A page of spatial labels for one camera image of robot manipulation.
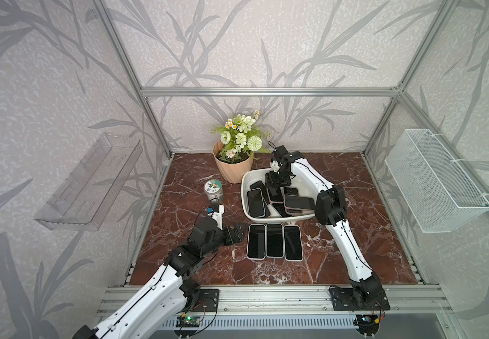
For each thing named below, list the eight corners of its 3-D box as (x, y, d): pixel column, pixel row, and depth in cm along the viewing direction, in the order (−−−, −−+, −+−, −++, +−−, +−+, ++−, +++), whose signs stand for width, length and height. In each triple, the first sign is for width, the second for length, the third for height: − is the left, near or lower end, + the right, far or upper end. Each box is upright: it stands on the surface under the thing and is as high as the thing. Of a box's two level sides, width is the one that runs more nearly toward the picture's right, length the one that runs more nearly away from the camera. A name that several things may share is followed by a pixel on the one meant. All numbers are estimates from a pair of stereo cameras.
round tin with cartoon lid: (206, 201, 101) (203, 192, 95) (208, 189, 106) (205, 179, 100) (222, 201, 101) (219, 192, 95) (223, 189, 106) (221, 179, 100)
